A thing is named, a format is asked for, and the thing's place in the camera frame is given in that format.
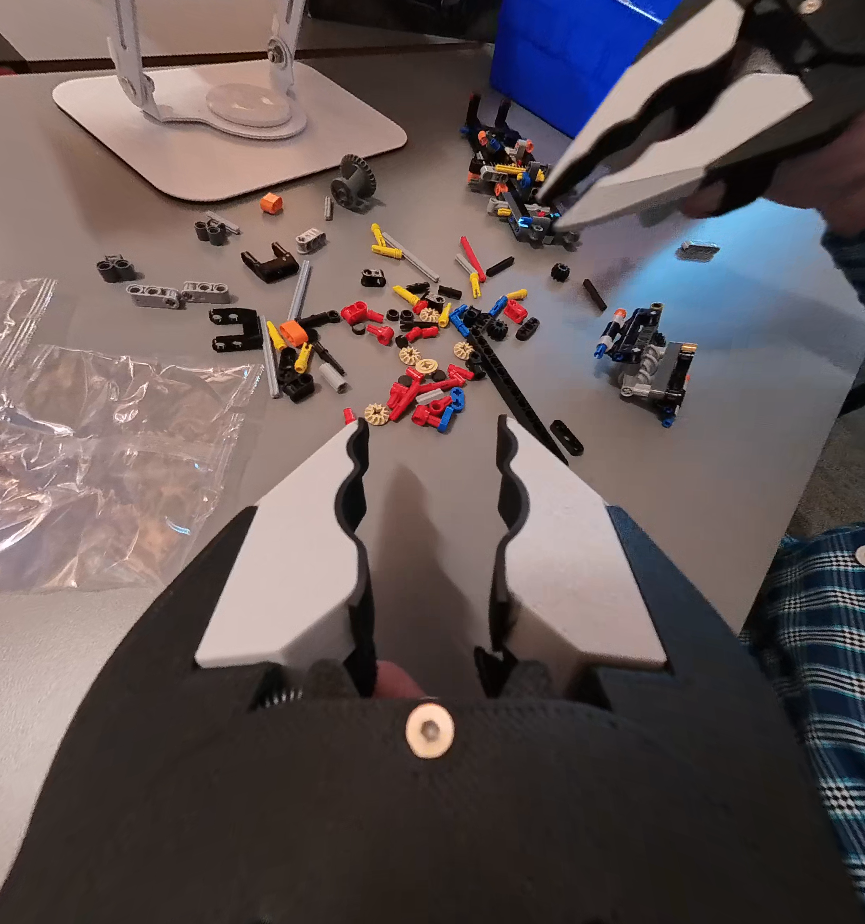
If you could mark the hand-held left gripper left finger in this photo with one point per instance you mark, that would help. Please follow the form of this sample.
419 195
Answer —
281 563

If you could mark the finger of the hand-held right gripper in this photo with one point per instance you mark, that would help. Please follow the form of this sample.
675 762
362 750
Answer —
714 137
663 65

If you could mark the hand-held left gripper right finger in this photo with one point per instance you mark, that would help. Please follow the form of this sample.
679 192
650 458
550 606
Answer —
584 570

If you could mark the lego chassis assembly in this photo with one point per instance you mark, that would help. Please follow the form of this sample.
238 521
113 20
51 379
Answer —
508 180

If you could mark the orange lego connector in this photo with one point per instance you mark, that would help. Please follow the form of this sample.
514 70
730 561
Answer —
272 203
292 333

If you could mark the pile of small lego pieces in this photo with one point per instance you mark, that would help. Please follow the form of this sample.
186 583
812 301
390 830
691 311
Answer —
357 312

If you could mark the flat grey lego plate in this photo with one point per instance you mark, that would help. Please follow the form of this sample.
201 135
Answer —
698 250

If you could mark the short black lego beam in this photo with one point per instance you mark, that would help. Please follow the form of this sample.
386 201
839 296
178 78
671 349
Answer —
567 437

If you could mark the long black lego beam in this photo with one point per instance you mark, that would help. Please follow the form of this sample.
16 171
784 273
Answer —
508 390

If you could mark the short black lego axle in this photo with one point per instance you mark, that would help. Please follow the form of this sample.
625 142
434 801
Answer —
595 294

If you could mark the long grey lego axle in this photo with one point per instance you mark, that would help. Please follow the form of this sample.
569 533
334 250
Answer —
271 361
300 292

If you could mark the small black lego gear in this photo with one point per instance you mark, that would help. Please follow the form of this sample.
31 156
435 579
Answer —
561 272

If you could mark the small lego engine assembly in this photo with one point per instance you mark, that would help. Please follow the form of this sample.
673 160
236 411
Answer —
649 361

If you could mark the black forked lego piece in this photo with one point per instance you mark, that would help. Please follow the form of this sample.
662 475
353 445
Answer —
225 317
265 265

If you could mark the small light grey lego beam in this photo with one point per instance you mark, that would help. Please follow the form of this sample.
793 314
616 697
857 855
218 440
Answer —
310 239

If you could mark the dark grey lego differential gear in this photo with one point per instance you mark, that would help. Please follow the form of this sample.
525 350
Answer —
353 184

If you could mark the dark grey lego connector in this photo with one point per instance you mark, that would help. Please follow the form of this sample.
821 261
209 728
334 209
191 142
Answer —
211 231
117 268

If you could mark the short light grey lego axle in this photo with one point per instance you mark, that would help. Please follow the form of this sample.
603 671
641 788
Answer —
225 223

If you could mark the person's right hand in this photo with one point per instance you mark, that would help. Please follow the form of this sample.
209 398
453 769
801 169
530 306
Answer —
851 173

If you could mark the blue box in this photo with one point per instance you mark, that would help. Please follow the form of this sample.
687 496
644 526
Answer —
548 58

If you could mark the clear plastic bag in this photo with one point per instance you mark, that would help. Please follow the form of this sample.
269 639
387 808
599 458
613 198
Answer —
115 462
3 317

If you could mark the person's plaid shirt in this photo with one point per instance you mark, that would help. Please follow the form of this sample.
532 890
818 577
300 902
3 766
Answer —
822 635

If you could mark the white monitor stand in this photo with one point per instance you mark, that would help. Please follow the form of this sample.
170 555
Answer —
317 123

